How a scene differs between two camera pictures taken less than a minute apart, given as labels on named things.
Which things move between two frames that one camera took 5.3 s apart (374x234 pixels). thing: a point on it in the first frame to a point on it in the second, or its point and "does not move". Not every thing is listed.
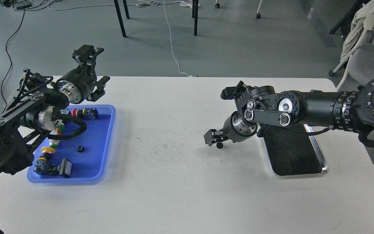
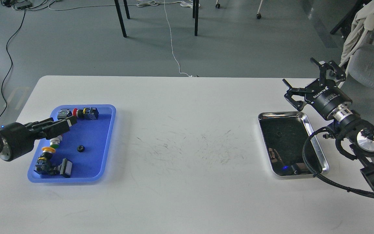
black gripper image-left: [78, 84] to [18, 141]
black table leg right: [195, 10] does not move
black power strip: [22, 5] does not move
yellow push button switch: [44, 164] does not move
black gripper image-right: [235, 129] to [324, 97]
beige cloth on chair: [365, 19] does not move
